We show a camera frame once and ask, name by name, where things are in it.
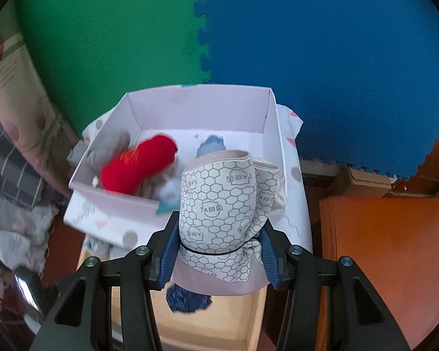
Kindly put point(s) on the small cardboard box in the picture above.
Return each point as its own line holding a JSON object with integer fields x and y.
{"x": 366, "y": 179}

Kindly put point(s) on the wooden drawer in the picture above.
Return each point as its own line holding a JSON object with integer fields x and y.
{"x": 234, "y": 318}

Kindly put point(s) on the orange brown wooden furniture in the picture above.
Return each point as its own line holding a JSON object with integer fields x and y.
{"x": 380, "y": 256}

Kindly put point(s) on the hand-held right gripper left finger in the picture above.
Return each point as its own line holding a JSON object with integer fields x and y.
{"x": 169, "y": 259}

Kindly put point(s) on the blue foam mat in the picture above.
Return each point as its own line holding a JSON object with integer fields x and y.
{"x": 314, "y": 62}

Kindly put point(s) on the pink floral blanket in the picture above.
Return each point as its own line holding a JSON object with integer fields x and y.
{"x": 29, "y": 109}

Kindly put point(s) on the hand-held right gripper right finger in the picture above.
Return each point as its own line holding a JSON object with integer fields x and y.
{"x": 271, "y": 263}

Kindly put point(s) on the white crumpled cloth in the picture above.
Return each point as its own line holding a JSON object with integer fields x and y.
{"x": 18, "y": 234}

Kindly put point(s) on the grey plaid cloth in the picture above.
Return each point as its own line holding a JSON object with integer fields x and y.
{"x": 11, "y": 161}

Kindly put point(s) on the red sock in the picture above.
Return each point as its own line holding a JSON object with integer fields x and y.
{"x": 139, "y": 164}

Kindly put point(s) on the green foam mat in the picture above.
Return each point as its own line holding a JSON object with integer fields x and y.
{"x": 106, "y": 36}

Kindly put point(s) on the navy floral underwear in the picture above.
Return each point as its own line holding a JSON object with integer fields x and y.
{"x": 188, "y": 298}

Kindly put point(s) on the wooden trim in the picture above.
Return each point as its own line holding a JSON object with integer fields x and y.
{"x": 435, "y": 153}

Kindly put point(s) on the small pale patterned cloth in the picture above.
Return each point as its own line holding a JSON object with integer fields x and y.
{"x": 168, "y": 190}

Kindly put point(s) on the white cardboard box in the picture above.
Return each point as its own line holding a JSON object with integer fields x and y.
{"x": 205, "y": 106}

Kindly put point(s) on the grey underwear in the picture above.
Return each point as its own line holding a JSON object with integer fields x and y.
{"x": 108, "y": 146}

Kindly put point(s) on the hexagon print beige underwear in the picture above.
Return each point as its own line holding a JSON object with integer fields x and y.
{"x": 219, "y": 204}

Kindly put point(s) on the light blue sock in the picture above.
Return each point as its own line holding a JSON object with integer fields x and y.
{"x": 212, "y": 148}

